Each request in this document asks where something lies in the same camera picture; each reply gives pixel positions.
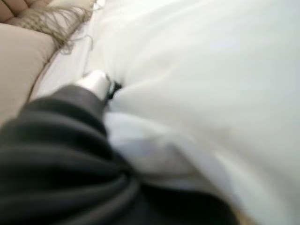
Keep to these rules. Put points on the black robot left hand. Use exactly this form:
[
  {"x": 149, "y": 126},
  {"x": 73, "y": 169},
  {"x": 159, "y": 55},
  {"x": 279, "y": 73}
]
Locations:
[{"x": 58, "y": 164}]

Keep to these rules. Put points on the white duvet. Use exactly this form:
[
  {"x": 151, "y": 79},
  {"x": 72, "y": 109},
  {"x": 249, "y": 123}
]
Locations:
[{"x": 199, "y": 82}]

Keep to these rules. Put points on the white bed sheet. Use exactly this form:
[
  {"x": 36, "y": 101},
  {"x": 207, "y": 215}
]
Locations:
[{"x": 70, "y": 63}]

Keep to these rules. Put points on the large beige pillow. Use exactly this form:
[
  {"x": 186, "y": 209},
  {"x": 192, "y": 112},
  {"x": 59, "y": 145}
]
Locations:
[{"x": 21, "y": 65}]

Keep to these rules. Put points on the fringed knit cushion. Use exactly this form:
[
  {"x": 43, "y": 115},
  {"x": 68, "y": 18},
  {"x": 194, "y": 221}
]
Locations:
[{"x": 51, "y": 21}]

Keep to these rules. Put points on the tufted upholstered headboard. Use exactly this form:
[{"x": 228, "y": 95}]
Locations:
[{"x": 11, "y": 9}]

